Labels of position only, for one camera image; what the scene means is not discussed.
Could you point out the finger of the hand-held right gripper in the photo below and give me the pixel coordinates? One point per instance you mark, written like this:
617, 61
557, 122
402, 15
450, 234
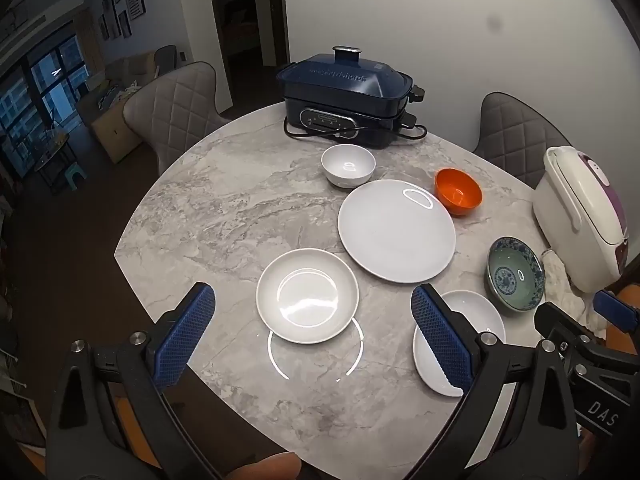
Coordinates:
615, 310
557, 320

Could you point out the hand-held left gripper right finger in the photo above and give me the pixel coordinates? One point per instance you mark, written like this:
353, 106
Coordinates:
442, 345

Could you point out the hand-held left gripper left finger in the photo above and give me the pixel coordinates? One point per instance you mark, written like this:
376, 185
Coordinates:
185, 340

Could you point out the shallow white plate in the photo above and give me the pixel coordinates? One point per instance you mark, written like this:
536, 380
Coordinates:
475, 310

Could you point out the blue floral patterned bowl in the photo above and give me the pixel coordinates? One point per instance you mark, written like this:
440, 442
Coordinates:
515, 275

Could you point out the large white plate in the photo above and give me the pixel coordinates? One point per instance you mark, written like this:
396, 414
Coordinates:
395, 235

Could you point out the deep white plate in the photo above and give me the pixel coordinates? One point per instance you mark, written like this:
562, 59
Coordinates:
307, 295

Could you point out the orange bowl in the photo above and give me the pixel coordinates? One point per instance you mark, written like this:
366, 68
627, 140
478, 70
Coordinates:
457, 192

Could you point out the small white bowl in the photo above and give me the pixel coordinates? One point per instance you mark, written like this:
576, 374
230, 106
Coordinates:
340, 160

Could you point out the white towel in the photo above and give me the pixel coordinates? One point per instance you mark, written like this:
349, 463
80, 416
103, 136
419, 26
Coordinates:
562, 280

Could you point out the white rice cooker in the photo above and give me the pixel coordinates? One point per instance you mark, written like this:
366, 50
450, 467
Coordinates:
565, 230

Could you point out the grey quilted chair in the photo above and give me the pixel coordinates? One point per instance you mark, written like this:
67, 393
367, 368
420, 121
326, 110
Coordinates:
515, 135

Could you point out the small green stool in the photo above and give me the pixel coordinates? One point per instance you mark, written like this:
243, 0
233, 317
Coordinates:
75, 175

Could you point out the wooden cabinet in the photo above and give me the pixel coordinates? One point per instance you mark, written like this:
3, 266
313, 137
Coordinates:
112, 130

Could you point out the beige quilted chair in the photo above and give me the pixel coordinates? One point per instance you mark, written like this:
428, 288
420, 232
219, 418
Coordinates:
175, 105

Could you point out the dark blue electric cooker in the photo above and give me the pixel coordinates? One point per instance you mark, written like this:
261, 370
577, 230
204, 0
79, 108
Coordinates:
345, 80

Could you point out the grey office chair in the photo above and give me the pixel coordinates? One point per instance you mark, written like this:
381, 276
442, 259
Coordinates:
165, 57

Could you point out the dark glass window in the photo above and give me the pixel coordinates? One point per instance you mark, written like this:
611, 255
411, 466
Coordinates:
50, 80

